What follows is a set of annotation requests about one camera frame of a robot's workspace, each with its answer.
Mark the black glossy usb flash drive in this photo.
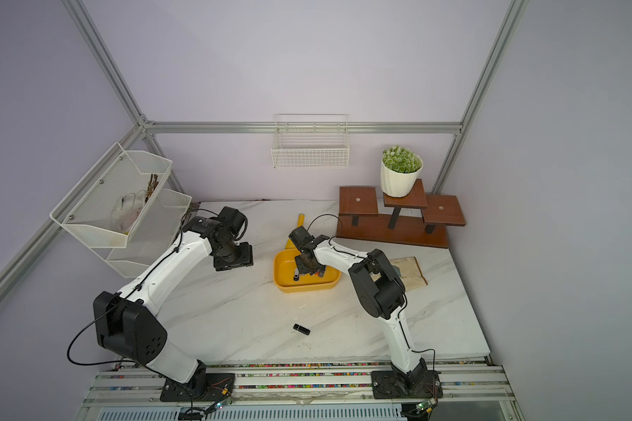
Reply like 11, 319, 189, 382
293, 324, 311, 336

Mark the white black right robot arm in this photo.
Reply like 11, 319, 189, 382
289, 226, 428, 382

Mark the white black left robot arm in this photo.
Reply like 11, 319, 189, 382
93, 206, 253, 396

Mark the yellow plastic storage box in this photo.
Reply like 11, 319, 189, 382
273, 248, 342, 293

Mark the yellow plastic toy shovel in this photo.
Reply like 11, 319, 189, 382
284, 212, 307, 251

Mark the clear plastic bag in shelf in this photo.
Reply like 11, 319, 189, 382
111, 191, 147, 234

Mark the white mesh two-tier shelf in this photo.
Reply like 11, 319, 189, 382
50, 143, 191, 279

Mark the beige work glove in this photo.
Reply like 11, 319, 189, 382
390, 256, 428, 292

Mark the brown wooden tiered stand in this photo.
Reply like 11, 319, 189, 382
337, 179, 466, 249

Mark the white pot green plant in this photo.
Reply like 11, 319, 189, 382
380, 146, 424, 198

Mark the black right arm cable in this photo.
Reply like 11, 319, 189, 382
304, 212, 438, 380

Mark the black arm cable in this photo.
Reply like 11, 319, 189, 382
304, 212, 438, 380
66, 208, 222, 367

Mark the white wire wall basket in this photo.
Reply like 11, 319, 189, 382
271, 114, 350, 169

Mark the aluminium rail frame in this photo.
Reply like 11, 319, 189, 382
77, 361, 524, 420

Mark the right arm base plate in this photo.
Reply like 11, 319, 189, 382
370, 368, 443, 400

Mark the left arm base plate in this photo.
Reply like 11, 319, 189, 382
160, 373, 235, 403

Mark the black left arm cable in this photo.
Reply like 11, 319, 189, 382
66, 208, 222, 367

